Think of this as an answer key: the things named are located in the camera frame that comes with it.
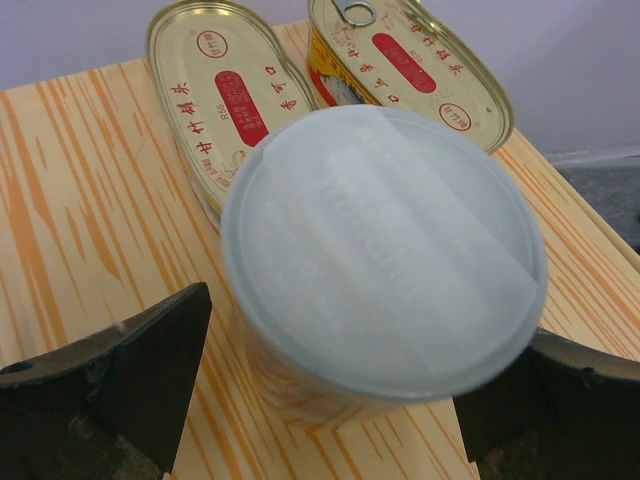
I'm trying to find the oval fish can front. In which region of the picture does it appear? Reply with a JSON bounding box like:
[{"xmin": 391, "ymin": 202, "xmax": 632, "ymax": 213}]
[{"xmin": 146, "ymin": 1, "xmax": 319, "ymax": 224}]

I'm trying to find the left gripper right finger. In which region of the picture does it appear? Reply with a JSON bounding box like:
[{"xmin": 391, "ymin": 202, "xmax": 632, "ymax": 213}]
[{"xmin": 453, "ymin": 329, "xmax": 639, "ymax": 479}]

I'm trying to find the oval fish can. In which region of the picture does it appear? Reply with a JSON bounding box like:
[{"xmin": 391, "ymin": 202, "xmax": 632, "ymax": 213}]
[
  {"xmin": 307, "ymin": 0, "xmax": 514, "ymax": 153},
  {"xmin": 146, "ymin": 1, "xmax": 319, "ymax": 224}
]

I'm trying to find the white-lid cylindrical can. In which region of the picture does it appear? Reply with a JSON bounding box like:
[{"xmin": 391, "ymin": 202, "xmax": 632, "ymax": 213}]
[{"xmin": 221, "ymin": 105, "xmax": 547, "ymax": 424}]

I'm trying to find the wooden cabinet box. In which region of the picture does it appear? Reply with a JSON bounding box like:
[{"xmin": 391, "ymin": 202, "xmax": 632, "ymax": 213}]
[{"xmin": 0, "ymin": 19, "xmax": 640, "ymax": 480}]

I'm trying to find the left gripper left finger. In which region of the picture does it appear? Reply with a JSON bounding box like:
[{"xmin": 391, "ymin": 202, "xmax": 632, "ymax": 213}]
[{"xmin": 1, "ymin": 282, "xmax": 212, "ymax": 479}]

